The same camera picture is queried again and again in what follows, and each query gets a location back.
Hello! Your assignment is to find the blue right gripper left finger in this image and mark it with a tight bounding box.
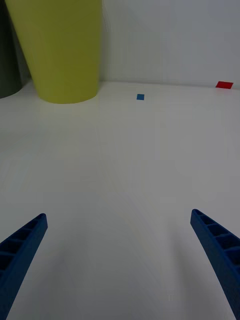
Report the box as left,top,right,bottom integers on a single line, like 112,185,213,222
0,212,49,320

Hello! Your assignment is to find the grey plastic bin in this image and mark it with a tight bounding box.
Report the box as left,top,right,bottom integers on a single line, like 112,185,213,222
0,0,23,99

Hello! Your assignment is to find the yellow-green plastic bin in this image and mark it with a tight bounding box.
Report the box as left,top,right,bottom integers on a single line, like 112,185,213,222
4,0,103,105

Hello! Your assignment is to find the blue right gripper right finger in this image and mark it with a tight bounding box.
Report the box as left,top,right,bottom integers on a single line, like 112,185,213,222
190,208,240,320

